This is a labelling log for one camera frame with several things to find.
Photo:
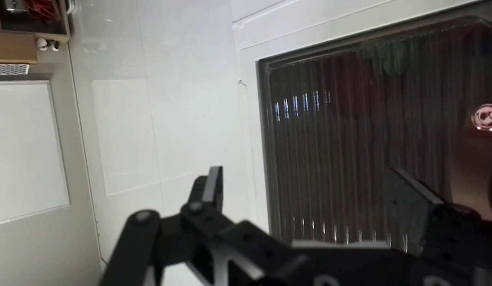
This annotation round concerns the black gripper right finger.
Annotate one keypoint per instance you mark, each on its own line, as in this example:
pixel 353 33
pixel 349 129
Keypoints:
pixel 415 211

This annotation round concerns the dark ribbed cabinet door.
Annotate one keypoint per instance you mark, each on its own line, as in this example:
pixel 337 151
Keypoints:
pixel 363 132

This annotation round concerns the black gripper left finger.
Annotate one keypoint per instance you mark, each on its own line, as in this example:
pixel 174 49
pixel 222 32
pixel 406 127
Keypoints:
pixel 212 184

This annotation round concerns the white framed wall board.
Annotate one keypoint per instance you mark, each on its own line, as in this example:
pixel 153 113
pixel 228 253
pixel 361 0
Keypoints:
pixel 25 148

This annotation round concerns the wooden storage shelf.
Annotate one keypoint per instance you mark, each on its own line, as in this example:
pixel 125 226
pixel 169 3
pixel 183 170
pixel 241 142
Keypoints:
pixel 14 48

